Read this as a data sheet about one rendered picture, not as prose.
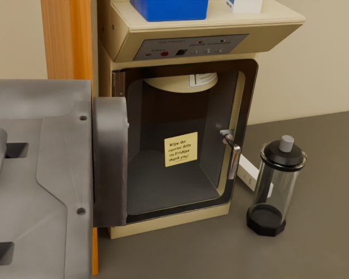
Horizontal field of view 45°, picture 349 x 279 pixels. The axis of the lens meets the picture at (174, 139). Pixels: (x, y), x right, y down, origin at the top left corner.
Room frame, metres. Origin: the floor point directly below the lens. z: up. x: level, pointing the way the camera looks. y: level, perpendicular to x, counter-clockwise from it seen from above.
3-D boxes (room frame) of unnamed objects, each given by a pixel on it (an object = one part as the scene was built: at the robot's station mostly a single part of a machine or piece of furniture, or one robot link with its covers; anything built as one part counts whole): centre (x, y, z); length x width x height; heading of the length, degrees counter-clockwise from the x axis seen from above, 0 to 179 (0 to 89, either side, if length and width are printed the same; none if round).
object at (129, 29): (0.73, -0.04, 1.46); 0.32 x 0.11 x 0.10; 114
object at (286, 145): (0.82, -0.26, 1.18); 0.09 x 0.09 x 0.07
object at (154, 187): (0.77, -0.02, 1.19); 0.30 x 0.01 x 0.40; 114
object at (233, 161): (0.79, -0.13, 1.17); 0.05 x 0.03 x 0.10; 24
